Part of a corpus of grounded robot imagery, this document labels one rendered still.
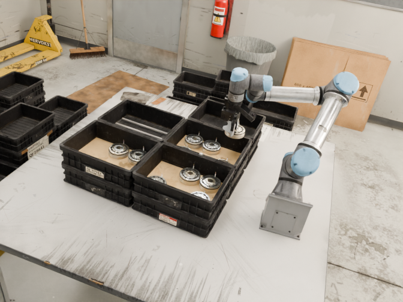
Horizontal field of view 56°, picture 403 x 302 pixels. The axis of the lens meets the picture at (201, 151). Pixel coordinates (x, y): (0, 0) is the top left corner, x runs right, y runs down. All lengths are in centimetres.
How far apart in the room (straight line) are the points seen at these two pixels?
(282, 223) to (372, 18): 312
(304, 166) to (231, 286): 58
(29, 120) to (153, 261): 170
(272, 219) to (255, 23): 317
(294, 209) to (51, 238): 107
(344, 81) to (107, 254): 129
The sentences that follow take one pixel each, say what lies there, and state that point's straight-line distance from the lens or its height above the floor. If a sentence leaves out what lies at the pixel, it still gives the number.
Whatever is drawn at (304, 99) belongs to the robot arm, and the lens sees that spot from 195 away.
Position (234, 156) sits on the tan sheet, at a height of 83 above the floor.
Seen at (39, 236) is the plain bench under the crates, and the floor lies 70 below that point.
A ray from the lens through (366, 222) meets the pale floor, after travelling 333.
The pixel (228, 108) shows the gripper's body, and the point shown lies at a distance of 185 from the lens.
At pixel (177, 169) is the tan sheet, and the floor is 83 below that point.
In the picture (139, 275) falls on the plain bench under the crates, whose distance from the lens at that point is 161.
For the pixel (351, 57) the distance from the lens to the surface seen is 448.
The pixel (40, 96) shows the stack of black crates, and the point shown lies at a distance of 336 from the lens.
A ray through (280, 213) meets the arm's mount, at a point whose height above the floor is 83.
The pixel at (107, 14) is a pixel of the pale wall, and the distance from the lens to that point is 536.
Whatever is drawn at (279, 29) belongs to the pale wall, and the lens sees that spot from 460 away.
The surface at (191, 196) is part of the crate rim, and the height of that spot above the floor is 92.
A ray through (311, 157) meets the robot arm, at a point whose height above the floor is 112.
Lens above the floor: 199
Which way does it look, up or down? 34 degrees down
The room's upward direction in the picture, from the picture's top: 9 degrees clockwise
